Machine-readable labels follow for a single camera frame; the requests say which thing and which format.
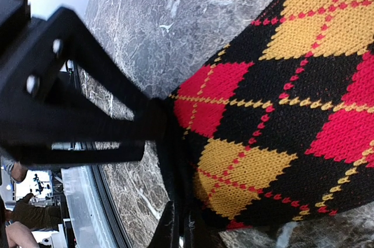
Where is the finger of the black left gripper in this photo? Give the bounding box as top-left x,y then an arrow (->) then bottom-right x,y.
1,6 -> 166,166

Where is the black argyle orange red sock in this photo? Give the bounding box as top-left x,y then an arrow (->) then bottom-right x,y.
166,0 -> 373,230

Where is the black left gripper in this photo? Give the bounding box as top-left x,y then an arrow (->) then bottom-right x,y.
1,0 -> 32,60

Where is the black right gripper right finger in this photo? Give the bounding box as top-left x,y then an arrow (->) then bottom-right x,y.
183,208 -> 227,248

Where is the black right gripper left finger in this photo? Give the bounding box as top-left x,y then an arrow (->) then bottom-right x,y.
148,201 -> 182,248

